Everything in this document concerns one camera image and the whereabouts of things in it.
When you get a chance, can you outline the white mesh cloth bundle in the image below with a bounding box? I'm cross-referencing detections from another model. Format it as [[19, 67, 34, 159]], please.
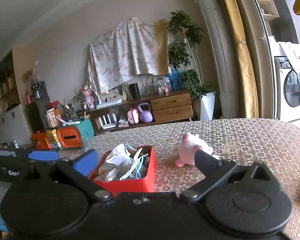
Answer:
[[94, 144, 131, 183]]

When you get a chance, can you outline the blue printed face mask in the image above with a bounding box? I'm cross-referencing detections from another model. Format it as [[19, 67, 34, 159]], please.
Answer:
[[119, 144, 148, 181]]

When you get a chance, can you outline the clear drinking glass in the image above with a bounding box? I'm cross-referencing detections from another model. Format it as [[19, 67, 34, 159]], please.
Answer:
[[82, 137, 93, 152]]

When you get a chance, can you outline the pink white plush toy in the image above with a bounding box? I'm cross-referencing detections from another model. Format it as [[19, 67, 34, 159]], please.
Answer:
[[175, 132, 219, 167]]

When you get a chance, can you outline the teal orange tissue box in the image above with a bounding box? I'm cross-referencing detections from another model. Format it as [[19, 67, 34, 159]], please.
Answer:
[[56, 119, 94, 148]]

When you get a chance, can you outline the white plant pot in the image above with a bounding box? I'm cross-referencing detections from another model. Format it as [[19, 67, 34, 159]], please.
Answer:
[[200, 93, 215, 121]]

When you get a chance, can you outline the pink doll figurine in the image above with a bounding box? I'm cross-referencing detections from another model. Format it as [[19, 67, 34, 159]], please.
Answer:
[[82, 84, 95, 109]]

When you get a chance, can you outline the wooden sideboard cabinet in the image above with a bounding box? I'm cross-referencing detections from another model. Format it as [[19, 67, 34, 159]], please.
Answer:
[[78, 89, 196, 135]]

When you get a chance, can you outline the purple kettlebell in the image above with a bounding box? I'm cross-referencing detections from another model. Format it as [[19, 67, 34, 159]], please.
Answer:
[[138, 102, 153, 123]]

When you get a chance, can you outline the lace patterned tablecloth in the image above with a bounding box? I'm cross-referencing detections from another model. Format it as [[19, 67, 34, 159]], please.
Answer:
[[57, 117, 300, 240]]

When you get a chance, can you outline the black cylindrical speaker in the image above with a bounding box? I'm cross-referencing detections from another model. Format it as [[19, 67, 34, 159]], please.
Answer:
[[129, 83, 141, 99]]

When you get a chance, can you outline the blue toy on cabinet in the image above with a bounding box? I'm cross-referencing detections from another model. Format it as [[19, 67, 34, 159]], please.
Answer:
[[166, 69, 182, 91]]

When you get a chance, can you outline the potted green plant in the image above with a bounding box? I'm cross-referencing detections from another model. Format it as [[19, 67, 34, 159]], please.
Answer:
[[167, 10, 216, 99]]

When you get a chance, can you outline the washing machine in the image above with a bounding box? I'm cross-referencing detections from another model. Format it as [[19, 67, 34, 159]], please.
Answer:
[[273, 42, 300, 122]]

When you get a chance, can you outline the yellow curtain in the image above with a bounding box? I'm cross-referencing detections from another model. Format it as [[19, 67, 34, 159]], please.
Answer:
[[223, 0, 259, 118]]

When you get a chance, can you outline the floral cloth cover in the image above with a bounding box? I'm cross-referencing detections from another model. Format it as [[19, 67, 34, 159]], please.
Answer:
[[88, 17, 171, 99]]

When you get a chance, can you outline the white standing air conditioner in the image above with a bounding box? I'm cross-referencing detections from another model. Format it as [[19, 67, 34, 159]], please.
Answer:
[[194, 0, 241, 119]]

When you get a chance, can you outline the picture frame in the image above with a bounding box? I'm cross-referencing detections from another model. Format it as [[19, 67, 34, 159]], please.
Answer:
[[107, 85, 127, 102]]

